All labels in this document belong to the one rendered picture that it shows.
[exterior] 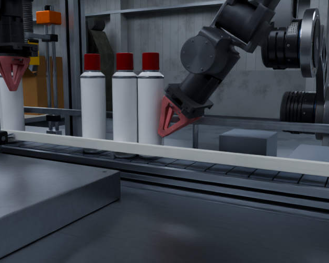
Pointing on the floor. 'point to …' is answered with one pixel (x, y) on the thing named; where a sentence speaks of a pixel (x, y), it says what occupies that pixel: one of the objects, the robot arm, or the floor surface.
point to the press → (91, 44)
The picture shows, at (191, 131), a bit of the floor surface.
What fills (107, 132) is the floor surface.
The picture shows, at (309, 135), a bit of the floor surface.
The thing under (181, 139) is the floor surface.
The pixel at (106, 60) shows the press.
